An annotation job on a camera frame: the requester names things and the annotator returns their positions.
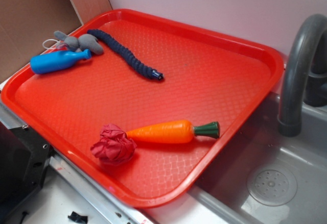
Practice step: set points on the orange plastic toy carrot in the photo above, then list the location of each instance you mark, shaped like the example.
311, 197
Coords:
174, 132

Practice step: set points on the crumpled red cloth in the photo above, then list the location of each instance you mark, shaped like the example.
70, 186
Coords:
114, 147

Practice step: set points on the grey plush bunny toy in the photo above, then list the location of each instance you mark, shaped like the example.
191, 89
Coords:
75, 44

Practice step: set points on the grey toy sink basin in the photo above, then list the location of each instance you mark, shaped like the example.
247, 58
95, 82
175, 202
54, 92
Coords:
263, 177

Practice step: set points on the grey plastic faucet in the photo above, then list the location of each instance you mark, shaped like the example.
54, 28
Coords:
305, 75

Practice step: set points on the blue plastic bottle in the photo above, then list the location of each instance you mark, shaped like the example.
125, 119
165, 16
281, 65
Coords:
57, 61

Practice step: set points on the black tape scrap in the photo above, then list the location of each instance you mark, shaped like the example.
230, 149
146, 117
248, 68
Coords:
77, 218

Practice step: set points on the brown cardboard panel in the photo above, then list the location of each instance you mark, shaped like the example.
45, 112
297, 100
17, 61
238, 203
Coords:
25, 24

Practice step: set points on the black metal bracket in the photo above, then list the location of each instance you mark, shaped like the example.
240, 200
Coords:
25, 157

